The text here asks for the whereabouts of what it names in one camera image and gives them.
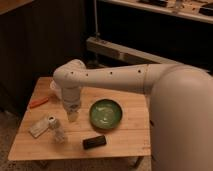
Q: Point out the wooden table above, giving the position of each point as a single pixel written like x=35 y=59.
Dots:
x=130 y=138

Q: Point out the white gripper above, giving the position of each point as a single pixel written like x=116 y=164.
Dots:
x=71 y=102

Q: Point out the vertical metal pole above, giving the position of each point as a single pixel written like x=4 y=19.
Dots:
x=97 y=34

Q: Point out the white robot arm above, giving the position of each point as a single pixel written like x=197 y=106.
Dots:
x=180 y=101

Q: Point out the metal shelf beam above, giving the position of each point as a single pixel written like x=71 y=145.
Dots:
x=123 y=53

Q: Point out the black rectangular bar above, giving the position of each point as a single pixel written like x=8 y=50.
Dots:
x=94 y=142

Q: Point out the green round plate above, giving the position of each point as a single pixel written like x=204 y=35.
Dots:
x=105 y=114

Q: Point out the white rectangular packet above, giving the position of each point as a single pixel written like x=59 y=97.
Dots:
x=39 y=127

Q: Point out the clear plastic cup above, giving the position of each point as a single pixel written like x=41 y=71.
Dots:
x=56 y=89

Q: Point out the clear plastic bottle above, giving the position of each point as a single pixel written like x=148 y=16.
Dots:
x=56 y=127

